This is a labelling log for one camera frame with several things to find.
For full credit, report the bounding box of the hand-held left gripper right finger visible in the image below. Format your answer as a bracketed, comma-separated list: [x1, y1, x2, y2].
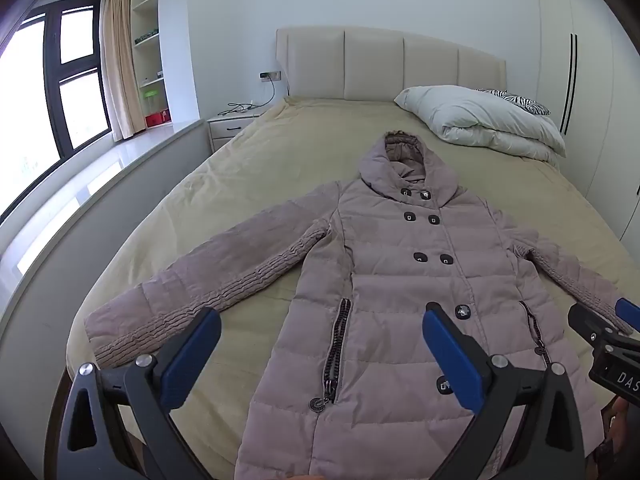
[421, 302, 587, 480]

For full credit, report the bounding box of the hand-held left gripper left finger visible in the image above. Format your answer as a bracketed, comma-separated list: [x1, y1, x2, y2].
[56, 307, 223, 480]

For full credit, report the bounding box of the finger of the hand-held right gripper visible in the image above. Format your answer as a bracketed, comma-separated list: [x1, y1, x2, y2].
[567, 302, 634, 347]
[614, 297, 640, 336]

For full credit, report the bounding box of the mauve hooded puffer coat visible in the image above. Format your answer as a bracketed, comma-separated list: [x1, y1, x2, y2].
[84, 131, 636, 480]

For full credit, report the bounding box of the white wardrobe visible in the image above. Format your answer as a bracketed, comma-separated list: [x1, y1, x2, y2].
[537, 0, 640, 241]

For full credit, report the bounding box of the white window sill bench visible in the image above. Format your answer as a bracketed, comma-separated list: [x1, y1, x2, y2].
[0, 119, 211, 361]

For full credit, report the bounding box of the bed with beige sheet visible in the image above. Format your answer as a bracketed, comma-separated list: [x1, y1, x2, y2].
[65, 95, 640, 480]

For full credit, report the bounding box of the zebra print pillow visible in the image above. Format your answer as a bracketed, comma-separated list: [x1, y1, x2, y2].
[475, 88, 551, 117]

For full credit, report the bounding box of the white nightstand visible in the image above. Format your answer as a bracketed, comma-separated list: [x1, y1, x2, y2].
[206, 110, 263, 153]

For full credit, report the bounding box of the white folded duvet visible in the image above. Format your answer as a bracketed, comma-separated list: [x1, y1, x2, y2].
[394, 85, 567, 163]

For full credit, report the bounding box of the beige upholstered headboard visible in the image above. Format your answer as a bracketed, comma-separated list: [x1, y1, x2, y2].
[276, 26, 507, 103]

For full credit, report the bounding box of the beige curtain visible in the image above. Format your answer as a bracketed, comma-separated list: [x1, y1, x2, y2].
[101, 0, 147, 142]

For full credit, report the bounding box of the black framed window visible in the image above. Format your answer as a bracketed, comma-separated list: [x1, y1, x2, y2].
[0, 2, 112, 221]

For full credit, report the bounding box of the black charging cable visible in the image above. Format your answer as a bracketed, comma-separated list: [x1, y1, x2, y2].
[217, 77, 278, 117]

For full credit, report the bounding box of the white wall shelf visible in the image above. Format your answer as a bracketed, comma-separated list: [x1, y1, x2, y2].
[131, 0, 171, 133]

